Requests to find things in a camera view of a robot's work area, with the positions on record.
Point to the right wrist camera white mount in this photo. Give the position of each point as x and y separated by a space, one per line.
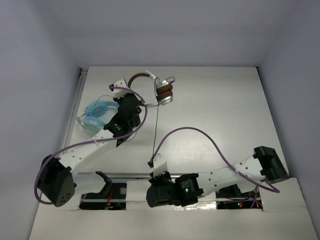
158 164

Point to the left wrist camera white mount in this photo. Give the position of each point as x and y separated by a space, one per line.
119 88

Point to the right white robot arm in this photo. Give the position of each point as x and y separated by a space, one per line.
263 166

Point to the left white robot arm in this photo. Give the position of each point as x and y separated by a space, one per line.
113 123

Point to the blue headphones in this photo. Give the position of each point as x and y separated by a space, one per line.
97 114

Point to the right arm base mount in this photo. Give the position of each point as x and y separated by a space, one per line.
231 198

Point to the brown silver headphones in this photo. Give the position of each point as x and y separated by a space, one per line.
163 89

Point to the aluminium rail left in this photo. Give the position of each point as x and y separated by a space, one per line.
83 71

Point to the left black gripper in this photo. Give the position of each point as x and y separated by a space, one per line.
127 104

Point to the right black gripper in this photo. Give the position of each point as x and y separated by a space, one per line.
155 180

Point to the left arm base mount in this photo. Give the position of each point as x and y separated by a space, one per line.
111 197

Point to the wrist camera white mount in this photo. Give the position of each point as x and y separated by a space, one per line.
119 88
158 164

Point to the aluminium rail front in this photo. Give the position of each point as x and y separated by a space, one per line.
119 175

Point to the aluminium rail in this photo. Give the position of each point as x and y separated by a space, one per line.
83 71
119 175

